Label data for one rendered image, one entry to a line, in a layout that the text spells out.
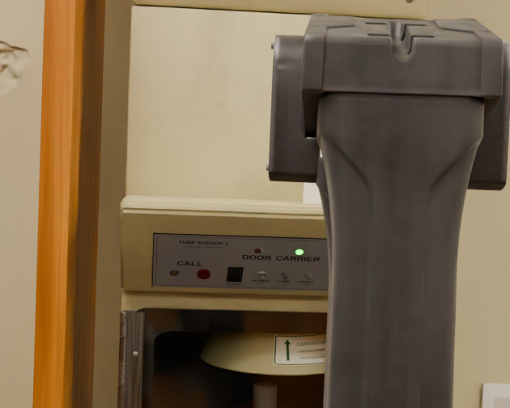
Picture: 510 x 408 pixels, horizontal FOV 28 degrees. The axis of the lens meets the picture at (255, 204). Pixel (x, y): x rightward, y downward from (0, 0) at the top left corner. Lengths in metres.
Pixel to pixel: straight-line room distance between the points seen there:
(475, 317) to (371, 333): 1.24
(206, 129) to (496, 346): 0.72
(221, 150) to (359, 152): 0.71
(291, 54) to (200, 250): 0.57
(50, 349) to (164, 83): 0.30
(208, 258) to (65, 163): 0.17
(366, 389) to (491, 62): 0.13
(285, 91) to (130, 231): 0.55
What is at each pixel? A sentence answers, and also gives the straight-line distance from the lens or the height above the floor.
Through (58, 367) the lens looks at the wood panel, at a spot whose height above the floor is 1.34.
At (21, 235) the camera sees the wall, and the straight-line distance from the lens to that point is 1.54.
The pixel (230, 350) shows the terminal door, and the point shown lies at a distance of 1.10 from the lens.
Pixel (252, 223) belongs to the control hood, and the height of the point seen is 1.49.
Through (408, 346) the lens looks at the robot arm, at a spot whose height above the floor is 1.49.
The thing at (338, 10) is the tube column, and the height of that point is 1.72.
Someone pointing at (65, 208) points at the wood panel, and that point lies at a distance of 1.00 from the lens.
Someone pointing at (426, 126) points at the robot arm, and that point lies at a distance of 0.39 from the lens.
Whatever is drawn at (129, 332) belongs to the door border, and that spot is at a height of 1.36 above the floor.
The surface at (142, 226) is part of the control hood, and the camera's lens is 0.99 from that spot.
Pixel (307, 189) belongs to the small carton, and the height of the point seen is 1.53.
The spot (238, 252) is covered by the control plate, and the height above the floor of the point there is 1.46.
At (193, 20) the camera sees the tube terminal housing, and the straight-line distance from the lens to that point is 1.10.
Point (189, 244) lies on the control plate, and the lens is 1.01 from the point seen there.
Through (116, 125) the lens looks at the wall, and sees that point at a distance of 1.52.
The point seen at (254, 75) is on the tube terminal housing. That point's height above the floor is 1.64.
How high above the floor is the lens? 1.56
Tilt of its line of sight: 3 degrees down
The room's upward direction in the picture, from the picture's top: 2 degrees clockwise
